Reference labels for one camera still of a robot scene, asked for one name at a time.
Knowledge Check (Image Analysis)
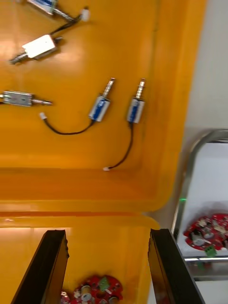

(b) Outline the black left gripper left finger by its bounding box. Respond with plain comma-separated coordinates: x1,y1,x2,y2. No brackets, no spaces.
11,229,70,304

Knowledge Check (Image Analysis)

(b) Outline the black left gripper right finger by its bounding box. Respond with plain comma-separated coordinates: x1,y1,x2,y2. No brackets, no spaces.
147,228,206,304

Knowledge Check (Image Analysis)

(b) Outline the round red circuit board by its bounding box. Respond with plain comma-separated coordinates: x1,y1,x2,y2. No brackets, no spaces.
183,213,228,257
73,275,124,304
60,291,72,304

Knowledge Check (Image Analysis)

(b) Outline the yellow-orange plastic bin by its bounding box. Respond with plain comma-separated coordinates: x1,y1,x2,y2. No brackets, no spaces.
0,0,207,213
0,211,160,304

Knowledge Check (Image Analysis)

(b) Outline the steel tray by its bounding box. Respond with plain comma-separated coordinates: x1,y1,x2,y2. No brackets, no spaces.
171,129,228,282

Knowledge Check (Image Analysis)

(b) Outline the group of metal solenoids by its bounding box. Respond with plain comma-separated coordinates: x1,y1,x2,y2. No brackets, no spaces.
0,0,147,172

